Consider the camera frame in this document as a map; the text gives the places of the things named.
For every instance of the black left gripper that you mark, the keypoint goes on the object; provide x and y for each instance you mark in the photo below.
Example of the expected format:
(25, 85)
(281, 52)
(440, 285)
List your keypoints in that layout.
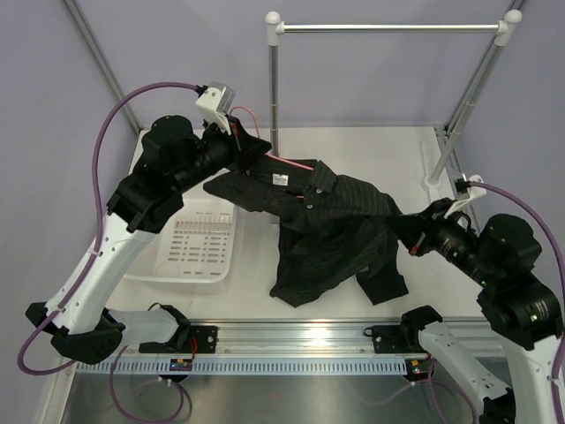
(244, 148)

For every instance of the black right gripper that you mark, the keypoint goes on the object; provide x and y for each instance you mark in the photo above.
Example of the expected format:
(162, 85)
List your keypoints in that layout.
(411, 229)

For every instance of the black pinstriped shirt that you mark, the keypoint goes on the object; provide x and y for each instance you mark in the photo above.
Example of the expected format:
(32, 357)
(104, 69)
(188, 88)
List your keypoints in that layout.
(331, 227)

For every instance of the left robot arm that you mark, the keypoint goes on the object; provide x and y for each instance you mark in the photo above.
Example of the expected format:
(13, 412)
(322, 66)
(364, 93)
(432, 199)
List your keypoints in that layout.
(173, 161)

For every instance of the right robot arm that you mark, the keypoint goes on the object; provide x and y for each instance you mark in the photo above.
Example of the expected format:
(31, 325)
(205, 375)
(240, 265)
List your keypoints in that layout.
(523, 313)

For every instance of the white plastic basket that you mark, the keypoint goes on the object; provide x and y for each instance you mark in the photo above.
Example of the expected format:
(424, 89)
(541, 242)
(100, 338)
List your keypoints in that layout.
(193, 251)

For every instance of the silver clothes rack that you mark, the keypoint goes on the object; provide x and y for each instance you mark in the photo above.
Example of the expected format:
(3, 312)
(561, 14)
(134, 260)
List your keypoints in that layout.
(276, 28)

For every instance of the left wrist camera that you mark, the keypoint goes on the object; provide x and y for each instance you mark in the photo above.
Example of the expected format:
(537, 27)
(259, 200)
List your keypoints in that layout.
(214, 105)

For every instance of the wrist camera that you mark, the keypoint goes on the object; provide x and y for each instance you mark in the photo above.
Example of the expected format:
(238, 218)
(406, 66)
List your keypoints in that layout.
(214, 105)
(467, 193)

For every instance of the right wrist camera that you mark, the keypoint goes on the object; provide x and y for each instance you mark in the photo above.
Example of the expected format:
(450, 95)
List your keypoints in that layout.
(467, 193)

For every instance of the aluminium frame post left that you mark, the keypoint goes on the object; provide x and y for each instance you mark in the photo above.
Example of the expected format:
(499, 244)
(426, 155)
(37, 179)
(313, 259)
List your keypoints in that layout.
(86, 34)

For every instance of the aluminium frame post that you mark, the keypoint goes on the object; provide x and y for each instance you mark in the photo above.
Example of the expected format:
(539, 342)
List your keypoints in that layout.
(453, 129)
(86, 34)

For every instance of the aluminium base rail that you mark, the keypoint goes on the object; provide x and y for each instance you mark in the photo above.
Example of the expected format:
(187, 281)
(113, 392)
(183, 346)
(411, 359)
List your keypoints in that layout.
(293, 337)

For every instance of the white slotted cable duct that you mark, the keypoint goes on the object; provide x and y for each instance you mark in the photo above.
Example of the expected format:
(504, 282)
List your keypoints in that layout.
(250, 366)

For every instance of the aluminium frame post right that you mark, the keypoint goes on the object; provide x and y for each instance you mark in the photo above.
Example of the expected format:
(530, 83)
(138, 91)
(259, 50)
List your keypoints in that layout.
(453, 129)

